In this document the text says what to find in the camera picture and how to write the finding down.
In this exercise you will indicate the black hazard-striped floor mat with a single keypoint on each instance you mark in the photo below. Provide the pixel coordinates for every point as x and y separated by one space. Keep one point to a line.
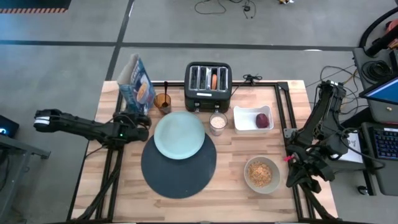
34 4

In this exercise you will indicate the dark red plum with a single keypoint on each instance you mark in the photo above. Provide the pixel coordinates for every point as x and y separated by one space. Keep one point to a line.
262 120

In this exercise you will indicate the pink tape tag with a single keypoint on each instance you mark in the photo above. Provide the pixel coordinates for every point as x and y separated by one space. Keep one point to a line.
288 158

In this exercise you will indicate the beige ceramic bowl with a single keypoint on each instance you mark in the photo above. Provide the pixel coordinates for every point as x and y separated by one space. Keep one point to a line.
248 183

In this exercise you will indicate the tall clear glass of milk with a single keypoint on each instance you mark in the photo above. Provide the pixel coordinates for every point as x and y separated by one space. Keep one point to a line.
218 123

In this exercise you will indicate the black four-slot toaster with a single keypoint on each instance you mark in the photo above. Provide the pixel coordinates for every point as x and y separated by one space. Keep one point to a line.
207 99

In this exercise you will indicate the grey side table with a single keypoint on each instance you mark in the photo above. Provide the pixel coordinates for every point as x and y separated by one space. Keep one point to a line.
15 161

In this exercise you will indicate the white notepad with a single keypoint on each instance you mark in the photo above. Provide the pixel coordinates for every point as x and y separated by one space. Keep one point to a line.
354 146

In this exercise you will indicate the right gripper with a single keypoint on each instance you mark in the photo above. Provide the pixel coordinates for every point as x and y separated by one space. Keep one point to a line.
311 166

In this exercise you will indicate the golden cereal flakes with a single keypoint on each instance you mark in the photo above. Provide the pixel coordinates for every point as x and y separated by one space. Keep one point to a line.
260 174

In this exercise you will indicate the orange shop vacuum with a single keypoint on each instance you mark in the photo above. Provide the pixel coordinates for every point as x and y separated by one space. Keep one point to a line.
392 26

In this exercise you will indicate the black device blue light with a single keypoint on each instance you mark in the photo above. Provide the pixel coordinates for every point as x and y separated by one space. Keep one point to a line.
7 127

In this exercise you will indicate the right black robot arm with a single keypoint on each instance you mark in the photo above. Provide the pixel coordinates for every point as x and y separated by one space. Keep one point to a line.
323 118

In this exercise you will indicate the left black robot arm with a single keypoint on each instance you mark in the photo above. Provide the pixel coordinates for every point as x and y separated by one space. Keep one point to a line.
77 126

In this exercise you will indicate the dark round woven placemat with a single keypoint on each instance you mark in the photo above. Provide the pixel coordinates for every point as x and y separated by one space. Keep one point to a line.
178 177

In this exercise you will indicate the white plastic bin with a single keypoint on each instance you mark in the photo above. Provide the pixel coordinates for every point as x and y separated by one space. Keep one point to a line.
245 119

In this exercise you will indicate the grey computer desk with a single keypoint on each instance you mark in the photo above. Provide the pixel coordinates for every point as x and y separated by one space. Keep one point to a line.
385 115

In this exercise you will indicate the black aluminium rig frame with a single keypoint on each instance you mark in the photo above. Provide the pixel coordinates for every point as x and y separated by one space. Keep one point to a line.
280 102

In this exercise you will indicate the computer monitor blue screen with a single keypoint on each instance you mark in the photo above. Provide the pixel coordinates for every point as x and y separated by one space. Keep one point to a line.
384 91

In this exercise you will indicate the pale green plate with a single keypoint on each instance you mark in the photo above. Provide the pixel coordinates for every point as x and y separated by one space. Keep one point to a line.
178 135

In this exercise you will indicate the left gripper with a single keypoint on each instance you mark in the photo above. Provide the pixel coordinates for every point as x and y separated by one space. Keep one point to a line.
138 126

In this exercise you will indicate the black keyboard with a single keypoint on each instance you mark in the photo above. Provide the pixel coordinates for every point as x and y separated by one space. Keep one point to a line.
387 144

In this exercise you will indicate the amber glass cup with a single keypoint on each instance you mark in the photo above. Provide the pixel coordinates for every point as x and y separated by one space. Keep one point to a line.
161 105

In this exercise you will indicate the brown bagel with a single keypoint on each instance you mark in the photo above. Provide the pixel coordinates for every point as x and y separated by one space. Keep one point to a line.
214 81

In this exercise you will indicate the black spoon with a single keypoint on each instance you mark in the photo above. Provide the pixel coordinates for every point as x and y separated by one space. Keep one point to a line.
166 90

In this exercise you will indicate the blue cereal box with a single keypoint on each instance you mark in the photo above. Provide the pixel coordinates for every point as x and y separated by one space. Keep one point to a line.
140 87

